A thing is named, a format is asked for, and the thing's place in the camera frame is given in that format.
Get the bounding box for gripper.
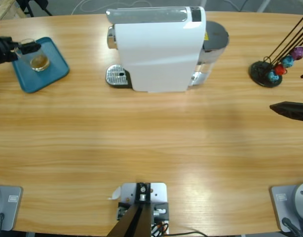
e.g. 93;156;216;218
0;36;41;65

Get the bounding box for clear glass cup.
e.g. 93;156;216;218
14;38;50;73

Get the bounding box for grey coffee machine lever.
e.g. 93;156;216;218
106;6;188;24

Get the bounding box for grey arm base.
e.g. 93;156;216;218
0;185;23;232
269;182;303;233

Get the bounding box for teal coffee capsule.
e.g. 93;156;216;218
267;70;280;82
281;55;295;69

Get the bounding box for purple coffee capsule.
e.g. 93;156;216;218
289;46;303;60

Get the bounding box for red coffee capsule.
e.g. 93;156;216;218
274;63;287;76

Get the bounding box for white capsule coffee machine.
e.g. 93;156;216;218
106;6;207;94

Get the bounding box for teal square tray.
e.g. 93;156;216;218
12;37;70;94

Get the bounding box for black stand legs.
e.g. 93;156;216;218
17;0;53;17

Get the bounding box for wooden crate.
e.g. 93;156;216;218
0;0;18;22

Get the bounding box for black capsule holder stand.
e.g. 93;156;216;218
249;16;303;88

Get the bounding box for clear water tank grey lid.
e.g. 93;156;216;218
188;21;230;87

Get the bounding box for white tape piece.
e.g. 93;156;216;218
107;186;122;200

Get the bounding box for white floor cable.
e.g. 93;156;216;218
72;0;157;13

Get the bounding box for grey floor cable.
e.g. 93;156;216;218
225;0;242;12

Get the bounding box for white mount block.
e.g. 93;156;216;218
116;182;170;235

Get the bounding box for thin black cable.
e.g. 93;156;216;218
170;231;206;237

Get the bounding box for orange black cable bundle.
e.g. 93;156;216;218
151;221;170;235

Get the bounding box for black camera post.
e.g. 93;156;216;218
108;182;152;237

